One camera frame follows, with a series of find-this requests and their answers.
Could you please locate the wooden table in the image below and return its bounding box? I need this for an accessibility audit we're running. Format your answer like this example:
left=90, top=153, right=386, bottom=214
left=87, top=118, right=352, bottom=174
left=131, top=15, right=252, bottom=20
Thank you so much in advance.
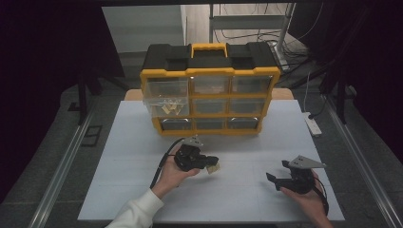
left=124, top=87, right=295, bottom=102

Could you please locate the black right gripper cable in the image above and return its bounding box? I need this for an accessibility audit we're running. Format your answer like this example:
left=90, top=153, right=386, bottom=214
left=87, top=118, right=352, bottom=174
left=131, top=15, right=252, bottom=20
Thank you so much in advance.
left=312, top=175, right=330, bottom=217

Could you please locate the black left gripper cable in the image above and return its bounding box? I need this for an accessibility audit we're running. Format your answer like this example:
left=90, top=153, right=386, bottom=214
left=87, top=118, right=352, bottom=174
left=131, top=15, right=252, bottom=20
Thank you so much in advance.
left=149, top=137, right=186, bottom=190

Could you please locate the white power strip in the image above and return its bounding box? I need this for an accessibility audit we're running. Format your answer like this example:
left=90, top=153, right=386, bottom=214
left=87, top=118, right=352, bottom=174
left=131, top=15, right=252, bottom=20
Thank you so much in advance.
left=303, top=111, right=323, bottom=138

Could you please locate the yellow black drawer organizer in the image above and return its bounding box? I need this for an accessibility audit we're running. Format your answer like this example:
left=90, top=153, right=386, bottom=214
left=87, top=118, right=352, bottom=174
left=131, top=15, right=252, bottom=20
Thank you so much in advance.
left=140, top=42, right=282, bottom=137

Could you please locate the white table cover board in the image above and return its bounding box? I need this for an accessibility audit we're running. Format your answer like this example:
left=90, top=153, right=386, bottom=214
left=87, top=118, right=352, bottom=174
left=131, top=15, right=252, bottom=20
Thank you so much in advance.
left=77, top=99, right=346, bottom=222

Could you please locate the clear plastic drawer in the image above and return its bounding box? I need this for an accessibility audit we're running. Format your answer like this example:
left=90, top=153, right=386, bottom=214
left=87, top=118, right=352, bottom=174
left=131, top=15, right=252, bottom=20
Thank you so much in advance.
left=142, top=77, right=191, bottom=117

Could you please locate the person's left hand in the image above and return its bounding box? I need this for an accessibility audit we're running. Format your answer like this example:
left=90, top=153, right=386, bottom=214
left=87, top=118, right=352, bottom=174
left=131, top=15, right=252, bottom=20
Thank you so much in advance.
left=151, top=145, right=202, bottom=200

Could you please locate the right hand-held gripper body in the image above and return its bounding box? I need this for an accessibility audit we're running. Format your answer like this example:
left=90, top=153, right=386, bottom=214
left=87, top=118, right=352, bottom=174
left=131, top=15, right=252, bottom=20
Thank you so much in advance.
left=287, top=155, right=327, bottom=195

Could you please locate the person's right hand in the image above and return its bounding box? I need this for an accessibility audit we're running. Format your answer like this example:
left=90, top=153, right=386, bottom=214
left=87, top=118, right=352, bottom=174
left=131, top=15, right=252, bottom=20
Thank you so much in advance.
left=279, top=170, right=329, bottom=220

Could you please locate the white power cable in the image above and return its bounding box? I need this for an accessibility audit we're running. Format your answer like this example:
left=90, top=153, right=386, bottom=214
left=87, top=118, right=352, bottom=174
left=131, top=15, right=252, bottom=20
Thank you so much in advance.
left=302, top=69, right=314, bottom=114

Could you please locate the set of closed clear drawers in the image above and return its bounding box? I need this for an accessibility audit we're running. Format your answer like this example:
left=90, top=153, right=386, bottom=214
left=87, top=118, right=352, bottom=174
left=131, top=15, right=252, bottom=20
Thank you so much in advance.
left=157, top=75, right=273, bottom=131

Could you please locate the yellow binder clip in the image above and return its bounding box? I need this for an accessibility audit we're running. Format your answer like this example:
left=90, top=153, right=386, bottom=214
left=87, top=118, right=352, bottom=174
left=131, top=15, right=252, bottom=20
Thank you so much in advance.
left=161, top=100, right=174, bottom=115

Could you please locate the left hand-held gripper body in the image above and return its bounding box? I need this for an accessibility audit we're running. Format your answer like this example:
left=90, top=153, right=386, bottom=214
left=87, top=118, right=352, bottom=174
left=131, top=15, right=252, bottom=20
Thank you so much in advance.
left=174, top=135, right=207, bottom=173

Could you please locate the aluminium floor rail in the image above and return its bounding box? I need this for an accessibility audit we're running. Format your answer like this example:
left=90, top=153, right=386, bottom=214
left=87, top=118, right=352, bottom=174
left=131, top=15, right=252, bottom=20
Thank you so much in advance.
left=28, top=104, right=97, bottom=228
left=322, top=94, right=403, bottom=228

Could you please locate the black plug cable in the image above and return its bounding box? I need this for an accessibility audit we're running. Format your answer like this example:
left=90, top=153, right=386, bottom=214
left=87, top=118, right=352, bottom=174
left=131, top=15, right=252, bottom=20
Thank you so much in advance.
left=308, top=94, right=328, bottom=121

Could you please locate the grey metal stand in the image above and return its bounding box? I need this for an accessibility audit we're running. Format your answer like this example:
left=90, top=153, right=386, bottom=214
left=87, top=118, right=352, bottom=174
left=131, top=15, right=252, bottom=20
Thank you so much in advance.
left=208, top=3, right=297, bottom=71

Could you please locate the black stand leg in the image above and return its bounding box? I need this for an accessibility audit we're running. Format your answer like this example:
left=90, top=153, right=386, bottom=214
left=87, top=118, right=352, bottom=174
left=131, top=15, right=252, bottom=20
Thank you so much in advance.
left=67, top=71, right=103, bottom=125
left=318, top=71, right=350, bottom=125

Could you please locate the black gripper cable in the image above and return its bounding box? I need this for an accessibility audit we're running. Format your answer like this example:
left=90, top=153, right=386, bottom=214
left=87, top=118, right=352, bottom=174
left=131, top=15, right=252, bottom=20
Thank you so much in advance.
left=149, top=137, right=186, bottom=190
left=312, top=175, right=330, bottom=217

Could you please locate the dark curtain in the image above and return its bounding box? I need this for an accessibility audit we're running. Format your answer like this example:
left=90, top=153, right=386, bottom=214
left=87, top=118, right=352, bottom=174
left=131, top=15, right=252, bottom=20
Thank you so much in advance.
left=289, top=0, right=403, bottom=162
left=0, top=0, right=125, bottom=203

